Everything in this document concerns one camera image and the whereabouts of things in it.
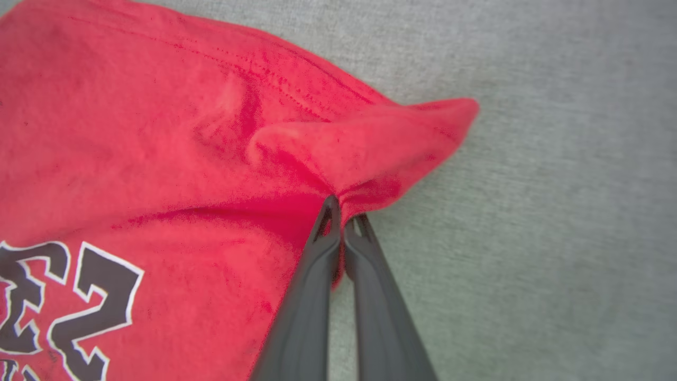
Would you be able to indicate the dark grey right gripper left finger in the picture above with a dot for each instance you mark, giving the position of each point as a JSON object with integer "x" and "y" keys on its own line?
{"x": 304, "y": 317}

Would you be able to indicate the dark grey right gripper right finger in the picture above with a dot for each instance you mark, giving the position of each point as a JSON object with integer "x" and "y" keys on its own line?
{"x": 386, "y": 328}

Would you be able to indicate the red printed t-shirt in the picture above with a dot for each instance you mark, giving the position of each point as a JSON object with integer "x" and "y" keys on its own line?
{"x": 158, "y": 132}

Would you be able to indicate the grey fabric table cover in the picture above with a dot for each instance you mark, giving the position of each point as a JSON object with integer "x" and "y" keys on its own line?
{"x": 529, "y": 211}

